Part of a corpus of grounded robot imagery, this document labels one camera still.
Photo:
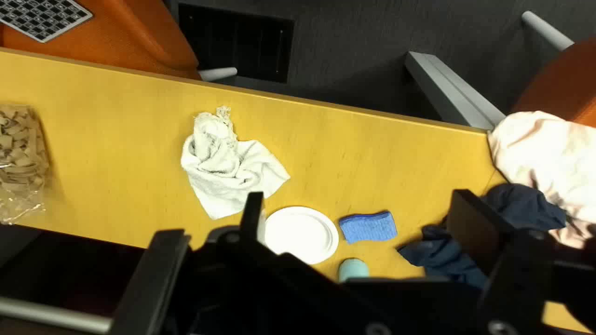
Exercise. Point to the white frayed towel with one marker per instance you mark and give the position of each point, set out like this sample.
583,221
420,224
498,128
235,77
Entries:
222,171

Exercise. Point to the grey table leg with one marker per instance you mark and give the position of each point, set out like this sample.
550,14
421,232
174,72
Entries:
449,94

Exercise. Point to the large white pink cloth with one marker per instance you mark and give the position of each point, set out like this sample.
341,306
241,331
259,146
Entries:
556,157

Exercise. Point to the light blue cup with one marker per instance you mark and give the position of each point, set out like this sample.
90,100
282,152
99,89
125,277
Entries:
353,269

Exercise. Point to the white paper plate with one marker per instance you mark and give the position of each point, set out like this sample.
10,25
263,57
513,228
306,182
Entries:
300,232

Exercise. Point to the blue sponge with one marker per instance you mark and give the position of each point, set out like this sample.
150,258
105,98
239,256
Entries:
367,228

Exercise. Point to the clear bag of snacks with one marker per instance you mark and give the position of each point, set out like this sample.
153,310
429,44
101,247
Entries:
23,163

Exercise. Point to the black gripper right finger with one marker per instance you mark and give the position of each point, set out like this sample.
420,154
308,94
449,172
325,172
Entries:
479,230

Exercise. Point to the orange chair with grid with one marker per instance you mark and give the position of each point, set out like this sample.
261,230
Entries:
131,35

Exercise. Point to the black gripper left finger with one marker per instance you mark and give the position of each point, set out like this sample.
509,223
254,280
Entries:
252,217

